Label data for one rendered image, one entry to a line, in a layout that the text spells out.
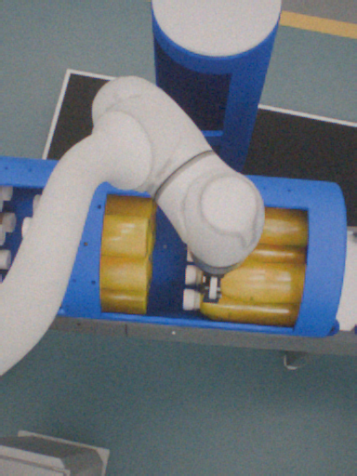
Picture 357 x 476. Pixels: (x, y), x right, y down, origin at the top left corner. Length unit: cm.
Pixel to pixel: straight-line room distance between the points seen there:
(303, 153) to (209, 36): 96
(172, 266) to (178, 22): 52
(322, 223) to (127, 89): 43
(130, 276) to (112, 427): 118
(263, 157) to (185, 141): 149
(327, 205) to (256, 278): 18
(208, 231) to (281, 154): 158
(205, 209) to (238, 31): 77
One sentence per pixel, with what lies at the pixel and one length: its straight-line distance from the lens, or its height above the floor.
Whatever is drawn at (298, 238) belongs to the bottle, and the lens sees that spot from 127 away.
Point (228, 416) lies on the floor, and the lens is 235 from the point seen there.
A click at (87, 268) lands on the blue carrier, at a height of 121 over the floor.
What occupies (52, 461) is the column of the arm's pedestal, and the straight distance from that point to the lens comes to 137.
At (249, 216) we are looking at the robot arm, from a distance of 83.
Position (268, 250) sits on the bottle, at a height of 110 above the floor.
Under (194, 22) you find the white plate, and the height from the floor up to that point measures 104.
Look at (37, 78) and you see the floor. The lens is 271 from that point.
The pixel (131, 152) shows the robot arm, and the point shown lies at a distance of 87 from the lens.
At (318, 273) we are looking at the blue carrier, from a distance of 117.
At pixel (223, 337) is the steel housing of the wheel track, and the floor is 87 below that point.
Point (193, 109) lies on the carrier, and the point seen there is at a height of 22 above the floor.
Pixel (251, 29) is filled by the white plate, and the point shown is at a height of 104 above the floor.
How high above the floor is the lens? 235
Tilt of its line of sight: 75 degrees down
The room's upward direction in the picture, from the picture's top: straight up
